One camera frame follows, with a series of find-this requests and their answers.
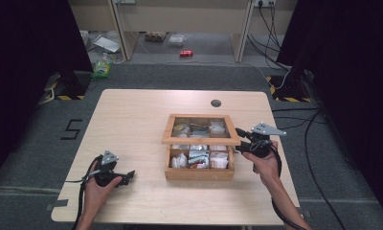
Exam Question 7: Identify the black curtain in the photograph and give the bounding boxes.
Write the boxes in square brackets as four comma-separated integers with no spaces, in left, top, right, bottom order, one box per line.
[0,0,95,186]
[276,0,383,222]

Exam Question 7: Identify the thin white floor cable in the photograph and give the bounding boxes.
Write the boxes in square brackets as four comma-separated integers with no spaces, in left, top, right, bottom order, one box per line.
[133,32,291,91]

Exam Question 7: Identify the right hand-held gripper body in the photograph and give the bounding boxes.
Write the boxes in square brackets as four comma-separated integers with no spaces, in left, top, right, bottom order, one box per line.
[248,122,288,158]

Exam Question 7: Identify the dark and silver packets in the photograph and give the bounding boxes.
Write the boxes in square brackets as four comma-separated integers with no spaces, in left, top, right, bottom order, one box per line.
[190,122,211,139]

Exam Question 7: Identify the thin grey gripper cable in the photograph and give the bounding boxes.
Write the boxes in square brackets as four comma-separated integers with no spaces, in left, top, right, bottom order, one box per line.
[64,170,101,184]

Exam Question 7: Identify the wooden glass box lid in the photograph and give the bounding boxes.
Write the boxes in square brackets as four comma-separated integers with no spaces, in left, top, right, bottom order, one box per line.
[161,113,242,147]

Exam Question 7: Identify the black stand base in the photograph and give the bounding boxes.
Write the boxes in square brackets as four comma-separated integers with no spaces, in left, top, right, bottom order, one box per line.
[44,70,94,102]
[266,67,312,104]

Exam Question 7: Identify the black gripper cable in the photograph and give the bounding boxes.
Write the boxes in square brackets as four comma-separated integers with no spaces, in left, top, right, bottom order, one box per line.
[72,154,103,230]
[270,145,308,230]

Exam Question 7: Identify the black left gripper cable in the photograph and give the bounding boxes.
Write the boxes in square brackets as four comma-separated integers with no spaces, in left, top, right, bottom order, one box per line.
[72,154,103,230]

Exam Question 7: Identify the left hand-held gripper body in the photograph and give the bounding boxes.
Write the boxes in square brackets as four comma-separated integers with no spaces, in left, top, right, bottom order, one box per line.
[93,149,125,187]

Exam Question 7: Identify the yellow-green packets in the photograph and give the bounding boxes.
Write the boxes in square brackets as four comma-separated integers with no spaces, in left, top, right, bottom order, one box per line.
[172,122,191,139]

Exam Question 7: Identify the white crumpled packets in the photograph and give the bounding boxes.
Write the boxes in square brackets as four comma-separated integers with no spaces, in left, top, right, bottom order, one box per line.
[170,152,189,170]

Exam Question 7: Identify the person's right hand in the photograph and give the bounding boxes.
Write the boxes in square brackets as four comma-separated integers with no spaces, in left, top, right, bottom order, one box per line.
[242,141,282,187]

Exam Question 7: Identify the white square packets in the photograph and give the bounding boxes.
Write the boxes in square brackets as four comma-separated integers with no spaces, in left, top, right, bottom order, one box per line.
[210,151,230,170]

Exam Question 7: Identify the beige desk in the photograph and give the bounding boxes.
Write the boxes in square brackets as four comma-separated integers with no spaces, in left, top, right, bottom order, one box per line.
[68,0,118,33]
[111,0,256,63]

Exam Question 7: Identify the white flat bag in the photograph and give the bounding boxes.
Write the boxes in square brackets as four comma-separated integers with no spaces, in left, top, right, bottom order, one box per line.
[93,34,122,54]

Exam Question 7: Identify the pale floor cable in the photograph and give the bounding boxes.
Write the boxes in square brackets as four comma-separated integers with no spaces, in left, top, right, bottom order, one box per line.
[37,86,56,106]

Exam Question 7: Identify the green and red packets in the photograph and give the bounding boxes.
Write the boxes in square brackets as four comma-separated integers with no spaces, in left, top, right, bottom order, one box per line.
[188,150,211,170]

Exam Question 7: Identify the clear plastic packet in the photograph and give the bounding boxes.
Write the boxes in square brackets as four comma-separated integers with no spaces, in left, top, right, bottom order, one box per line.
[168,34,187,49]

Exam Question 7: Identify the green plastic bag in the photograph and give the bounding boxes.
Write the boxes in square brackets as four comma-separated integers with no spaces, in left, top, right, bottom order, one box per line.
[90,52,114,81]

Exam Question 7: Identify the wooden compartment box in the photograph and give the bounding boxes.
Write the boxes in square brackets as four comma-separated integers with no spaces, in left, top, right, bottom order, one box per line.
[164,143,236,182]

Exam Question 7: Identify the pale clear packets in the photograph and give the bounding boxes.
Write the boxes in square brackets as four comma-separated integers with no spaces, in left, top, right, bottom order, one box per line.
[209,118,227,135]

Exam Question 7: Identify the black power cables bundle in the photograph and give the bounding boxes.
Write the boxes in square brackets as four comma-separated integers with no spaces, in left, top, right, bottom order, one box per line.
[246,2,291,72]

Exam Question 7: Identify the person's left hand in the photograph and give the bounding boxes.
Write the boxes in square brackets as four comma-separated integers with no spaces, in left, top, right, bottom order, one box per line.
[83,174,124,212]

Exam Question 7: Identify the white wall power outlet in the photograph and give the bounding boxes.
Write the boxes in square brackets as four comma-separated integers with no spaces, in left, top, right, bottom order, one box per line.
[253,0,277,9]

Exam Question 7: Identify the long black floor cable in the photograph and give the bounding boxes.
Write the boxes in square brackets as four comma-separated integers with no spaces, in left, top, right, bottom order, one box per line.
[304,108,348,230]

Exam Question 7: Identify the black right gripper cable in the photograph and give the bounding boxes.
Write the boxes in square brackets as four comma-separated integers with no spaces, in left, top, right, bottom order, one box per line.
[270,145,308,230]

